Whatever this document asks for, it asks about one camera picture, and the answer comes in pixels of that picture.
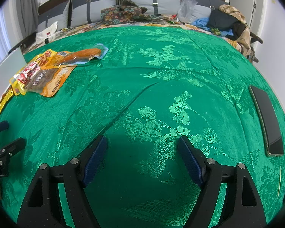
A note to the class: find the black smartphone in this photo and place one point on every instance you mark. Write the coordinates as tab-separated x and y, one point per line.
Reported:
267	118

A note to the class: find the grey curtain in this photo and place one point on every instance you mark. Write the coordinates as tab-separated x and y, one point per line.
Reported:
26	4

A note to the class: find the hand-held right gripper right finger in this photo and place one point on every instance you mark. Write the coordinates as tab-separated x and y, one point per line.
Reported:
190	161

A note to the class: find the orange sausage snack packet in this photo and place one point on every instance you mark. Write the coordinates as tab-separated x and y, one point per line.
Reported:
85	53

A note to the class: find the orange dried meat packet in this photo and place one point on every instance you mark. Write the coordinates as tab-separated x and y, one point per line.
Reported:
52	80

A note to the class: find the green patterned blanket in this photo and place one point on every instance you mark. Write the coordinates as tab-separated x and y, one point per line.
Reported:
144	87

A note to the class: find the yellow red print snack packet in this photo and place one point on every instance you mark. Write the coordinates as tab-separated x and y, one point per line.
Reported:
28	72

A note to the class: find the white rectangular box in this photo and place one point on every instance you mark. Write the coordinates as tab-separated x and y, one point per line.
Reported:
4	68

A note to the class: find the clear plastic bag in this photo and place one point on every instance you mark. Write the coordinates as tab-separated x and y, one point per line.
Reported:
186	9

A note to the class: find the floral bedsheet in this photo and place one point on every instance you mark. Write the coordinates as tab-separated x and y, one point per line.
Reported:
85	28

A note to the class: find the blue cloth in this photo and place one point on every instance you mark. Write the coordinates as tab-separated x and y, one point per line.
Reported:
200	22

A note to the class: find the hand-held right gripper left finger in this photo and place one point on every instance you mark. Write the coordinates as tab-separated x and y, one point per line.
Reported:
95	161

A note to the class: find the white plastic bag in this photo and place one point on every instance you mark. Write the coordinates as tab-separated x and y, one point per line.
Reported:
46	32

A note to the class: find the white sheer curtain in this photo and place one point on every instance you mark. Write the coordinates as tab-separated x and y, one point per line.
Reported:
2	35

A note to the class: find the yellow bordered peanut packet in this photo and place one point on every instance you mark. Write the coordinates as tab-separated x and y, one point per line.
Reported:
3	102

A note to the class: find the dark floral garment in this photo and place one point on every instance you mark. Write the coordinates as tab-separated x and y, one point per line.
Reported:
123	13

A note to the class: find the black bag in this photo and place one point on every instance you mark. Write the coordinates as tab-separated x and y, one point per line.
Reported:
222	19

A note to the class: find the dark wooden chair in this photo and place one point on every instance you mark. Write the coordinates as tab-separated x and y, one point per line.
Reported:
256	38

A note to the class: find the white door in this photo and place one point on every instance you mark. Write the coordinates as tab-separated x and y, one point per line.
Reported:
256	4

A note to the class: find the pile of clothes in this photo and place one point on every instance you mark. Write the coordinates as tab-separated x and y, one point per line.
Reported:
232	10

